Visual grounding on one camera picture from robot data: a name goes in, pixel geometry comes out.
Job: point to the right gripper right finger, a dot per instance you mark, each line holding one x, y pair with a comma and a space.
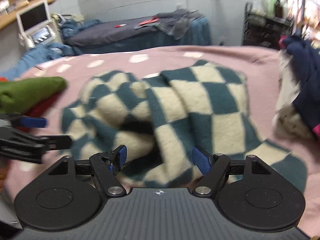
214, 169

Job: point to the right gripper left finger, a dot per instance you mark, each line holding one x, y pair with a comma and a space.
105, 167

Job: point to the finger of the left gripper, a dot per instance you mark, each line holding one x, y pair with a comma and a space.
56, 142
30, 122

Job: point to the teal cream checkered sweater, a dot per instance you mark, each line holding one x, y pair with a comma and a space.
162, 118

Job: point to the red folded garment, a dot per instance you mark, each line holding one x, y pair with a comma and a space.
38, 111

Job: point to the green folded garment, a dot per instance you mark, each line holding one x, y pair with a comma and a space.
21, 96

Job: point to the cream fuzzy garment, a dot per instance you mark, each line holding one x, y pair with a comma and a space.
287, 122

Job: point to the white monitor device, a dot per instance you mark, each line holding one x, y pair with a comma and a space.
35, 25

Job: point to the pink polka dot blanket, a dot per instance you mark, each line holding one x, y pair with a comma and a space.
260, 66

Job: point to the dark grey bed mattress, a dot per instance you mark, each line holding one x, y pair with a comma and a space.
104, 38

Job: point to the small red white object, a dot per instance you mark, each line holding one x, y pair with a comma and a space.
120, 25

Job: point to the navy blue garment pile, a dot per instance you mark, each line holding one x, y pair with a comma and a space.
306, 68

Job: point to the black metal rack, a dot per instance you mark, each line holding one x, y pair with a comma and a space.
262, 31

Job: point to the grey towel on bed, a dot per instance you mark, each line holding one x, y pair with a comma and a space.
176, 23

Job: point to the red item on towel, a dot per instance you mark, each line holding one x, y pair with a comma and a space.
149, 21

